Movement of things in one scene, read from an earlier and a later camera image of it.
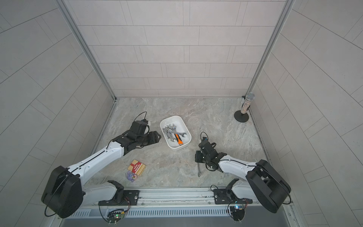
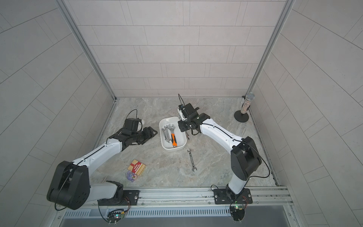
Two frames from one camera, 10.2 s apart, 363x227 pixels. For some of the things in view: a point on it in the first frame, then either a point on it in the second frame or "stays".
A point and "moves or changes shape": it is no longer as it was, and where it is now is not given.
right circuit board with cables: [238, 212] stays
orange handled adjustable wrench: [178, 139] to [173, 135]
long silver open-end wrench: [199, 174] to [194, 167]
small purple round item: [131, 176] stays
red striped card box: [137, 167] stays
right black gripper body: [200, 158] to [186, 124]
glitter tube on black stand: [240, 116] stays
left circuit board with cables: [116, 215] stays
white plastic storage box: [175, 132] moves or changes shape
